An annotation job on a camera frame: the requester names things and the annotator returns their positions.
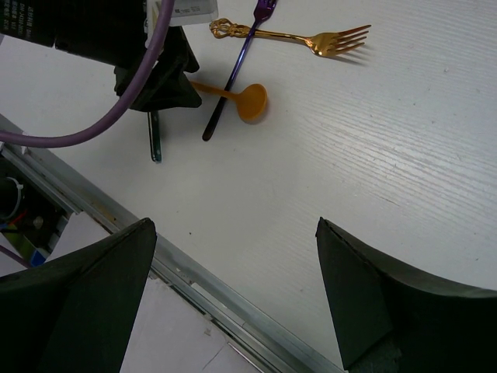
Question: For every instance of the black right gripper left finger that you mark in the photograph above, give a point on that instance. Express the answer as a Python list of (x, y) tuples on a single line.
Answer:
[(76, 313)]

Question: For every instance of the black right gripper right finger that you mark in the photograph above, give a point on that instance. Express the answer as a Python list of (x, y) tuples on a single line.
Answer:
[(390, 316)]

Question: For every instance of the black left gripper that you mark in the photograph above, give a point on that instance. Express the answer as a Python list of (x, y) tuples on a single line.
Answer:
[(111, 32)]

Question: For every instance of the silver fork teal handle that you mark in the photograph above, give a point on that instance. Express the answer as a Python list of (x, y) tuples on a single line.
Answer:
[(154, 136)]

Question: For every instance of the yellow plastic spoon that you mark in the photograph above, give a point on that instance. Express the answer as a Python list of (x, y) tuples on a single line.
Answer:
[(250, 103)]

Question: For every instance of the purple fork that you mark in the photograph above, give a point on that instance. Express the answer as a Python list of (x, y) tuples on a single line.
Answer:
[(263, 11)]

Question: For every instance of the gold fork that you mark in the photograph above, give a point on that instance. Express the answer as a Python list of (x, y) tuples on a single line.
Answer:
[(325, 45)]

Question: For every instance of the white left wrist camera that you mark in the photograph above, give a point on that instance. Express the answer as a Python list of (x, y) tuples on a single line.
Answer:
[(185, 12)]

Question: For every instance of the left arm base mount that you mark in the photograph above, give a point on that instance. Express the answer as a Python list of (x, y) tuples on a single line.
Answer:
[(31, 221)]

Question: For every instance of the aluminium table edge rail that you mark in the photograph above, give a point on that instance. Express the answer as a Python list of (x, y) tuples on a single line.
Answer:
[(241, 248)]

